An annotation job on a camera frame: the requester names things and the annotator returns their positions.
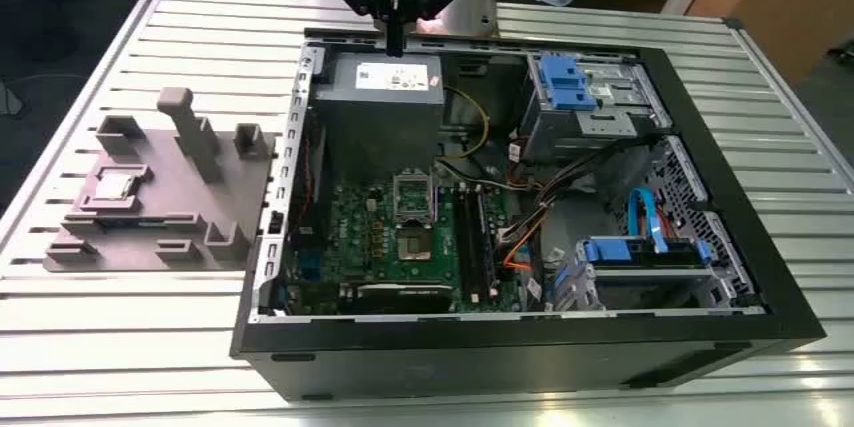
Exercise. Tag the CPU socket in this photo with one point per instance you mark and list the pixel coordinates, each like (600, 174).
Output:
(415, 246)

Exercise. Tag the silver drive cage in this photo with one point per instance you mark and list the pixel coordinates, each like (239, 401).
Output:
(614, 127)

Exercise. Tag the grey power supply unit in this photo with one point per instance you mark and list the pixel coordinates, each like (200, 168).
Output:
(380, 117)

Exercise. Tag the silver CPU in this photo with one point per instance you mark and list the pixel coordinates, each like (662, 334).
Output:
(115, 188)

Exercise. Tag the silver disk bay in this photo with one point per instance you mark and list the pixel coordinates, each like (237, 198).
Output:
(654, 287)

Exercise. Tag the thin locking lever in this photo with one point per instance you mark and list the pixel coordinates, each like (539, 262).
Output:
(437, 202)

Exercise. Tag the black PC case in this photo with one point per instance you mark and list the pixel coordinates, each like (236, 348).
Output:
(467, 367)

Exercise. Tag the black graphics card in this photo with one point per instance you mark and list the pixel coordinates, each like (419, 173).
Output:
(400, 297)

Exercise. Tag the black chair base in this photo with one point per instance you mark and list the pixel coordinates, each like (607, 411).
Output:
(843, 52)

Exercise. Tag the black RAM slot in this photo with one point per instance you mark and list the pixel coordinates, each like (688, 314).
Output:
(469, 247)
(487, 247)

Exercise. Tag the grey parts rack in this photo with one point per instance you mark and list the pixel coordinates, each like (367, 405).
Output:
(167, 197)

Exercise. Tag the hard disk in blue carrier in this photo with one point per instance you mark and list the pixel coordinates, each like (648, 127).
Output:
(607, 252)

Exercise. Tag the dark RAM stick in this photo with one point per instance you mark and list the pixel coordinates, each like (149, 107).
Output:
(133, 221)

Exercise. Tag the green motherboard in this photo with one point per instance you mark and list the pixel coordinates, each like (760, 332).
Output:
(353, 207)

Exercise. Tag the blue plastic drive bracket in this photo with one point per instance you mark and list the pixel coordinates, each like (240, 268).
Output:
(563, 72)
(574, 99)

